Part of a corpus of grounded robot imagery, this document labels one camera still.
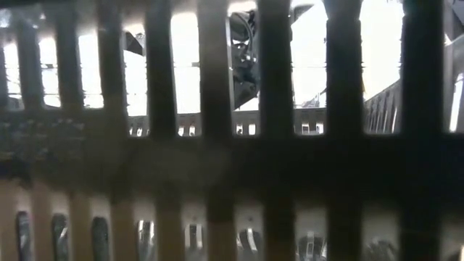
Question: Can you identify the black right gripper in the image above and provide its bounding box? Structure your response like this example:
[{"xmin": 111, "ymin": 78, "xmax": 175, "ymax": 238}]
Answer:
[{"xmin": 228, "ymin": 9, "xmax": 260, "ymax": 110}]

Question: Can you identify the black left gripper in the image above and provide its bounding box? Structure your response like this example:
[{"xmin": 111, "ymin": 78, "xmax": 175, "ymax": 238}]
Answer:
[{"xmin": 124, "ymin": 30, "xmax": 146, "ymax": 57}]

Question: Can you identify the dark slotted plastic basket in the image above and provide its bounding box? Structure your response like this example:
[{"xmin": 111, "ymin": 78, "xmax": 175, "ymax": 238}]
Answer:
[{"xmin": 0, "ymin": 0, "xmax": 464, "ymax": 261}]

